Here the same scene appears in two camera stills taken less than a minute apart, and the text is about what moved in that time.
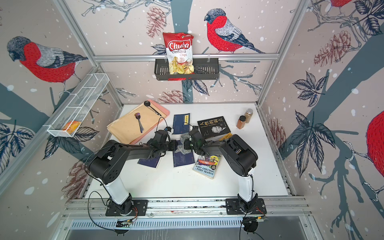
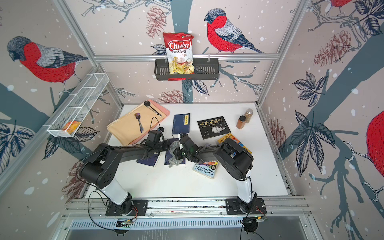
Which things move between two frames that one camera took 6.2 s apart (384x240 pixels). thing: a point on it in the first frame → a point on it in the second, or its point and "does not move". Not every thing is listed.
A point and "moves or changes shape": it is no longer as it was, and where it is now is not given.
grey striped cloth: [181, 147] moves or changes shape
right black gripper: [186, 144] → [176, 153]
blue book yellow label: [181, 123] does not move
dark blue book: [180, 159] moves or changes shape
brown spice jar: [241, 122] does not move
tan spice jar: [248, 115] does not move
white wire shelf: [69, 118] does not move
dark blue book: [151, 161] does not move
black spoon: [148, 103] does not move
